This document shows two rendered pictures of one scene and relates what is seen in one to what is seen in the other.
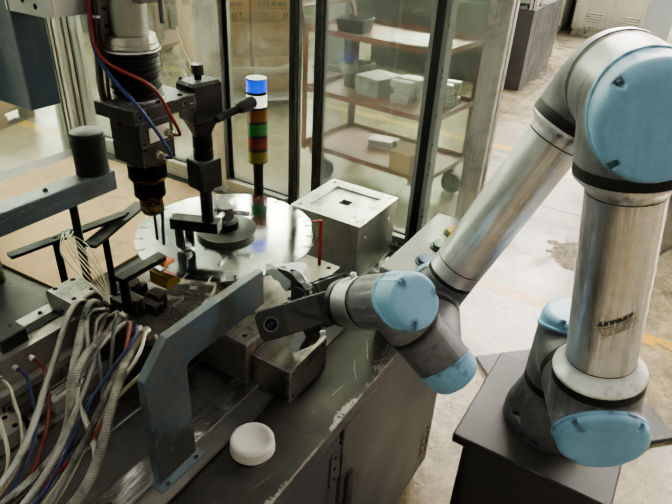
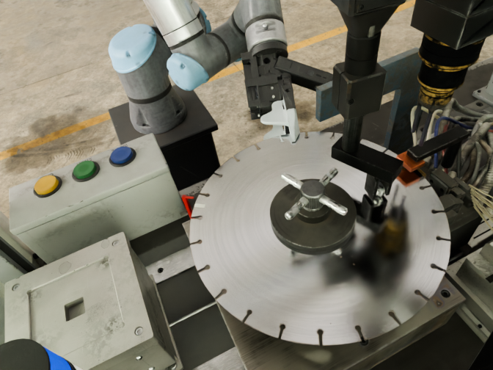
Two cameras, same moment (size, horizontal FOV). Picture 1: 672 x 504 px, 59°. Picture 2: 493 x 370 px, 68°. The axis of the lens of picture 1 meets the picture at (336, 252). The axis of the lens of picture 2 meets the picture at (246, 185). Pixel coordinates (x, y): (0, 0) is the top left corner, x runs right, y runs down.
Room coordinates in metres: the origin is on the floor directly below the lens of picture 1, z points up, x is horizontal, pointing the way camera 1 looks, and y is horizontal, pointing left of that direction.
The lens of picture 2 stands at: (1.21, 0.34, 1.35)
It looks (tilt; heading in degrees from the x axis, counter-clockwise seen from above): 48 degrees down; 222
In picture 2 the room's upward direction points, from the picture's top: 11 degrees counter-clockwise
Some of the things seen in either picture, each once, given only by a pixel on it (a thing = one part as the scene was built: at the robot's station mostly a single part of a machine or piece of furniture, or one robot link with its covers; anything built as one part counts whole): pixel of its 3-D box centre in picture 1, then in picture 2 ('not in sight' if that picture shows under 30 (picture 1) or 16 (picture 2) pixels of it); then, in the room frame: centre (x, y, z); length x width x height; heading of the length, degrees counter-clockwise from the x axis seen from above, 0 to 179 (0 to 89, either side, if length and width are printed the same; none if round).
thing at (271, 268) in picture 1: (290, 269); (278, 119); (0.82, 0.07, 0.96); 0.09 x 0.06 x 0.03; 38
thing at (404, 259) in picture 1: (430, 275); (104, 202); (1.04, -0.20, 0.82); 0.28 x 0.11 x 0.15; 150
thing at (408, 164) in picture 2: (146, 280); (429, 160); (0.79, 0.30, 0.95); 0.10 x 0.03 x 0.07; 150
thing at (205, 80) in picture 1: (201, 129); (364, 23); (0.88, 0.22, 1.17); 0.06 x 0.05 x 0.20; 141
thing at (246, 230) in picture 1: (226, 226); (312, 208); (0.96, 0.21, 0.96); 0.11 x 0.11 x 0.03
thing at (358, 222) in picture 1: (343, 230); (97, 328); (1.21, -0.02, 0.82); 0.18 x 0.18 x 0.15; 60
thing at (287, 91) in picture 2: (295, 284); (287, 99); (0.77, 0.06, 0.97); 0.09 x 0.02 x 0.05; 38
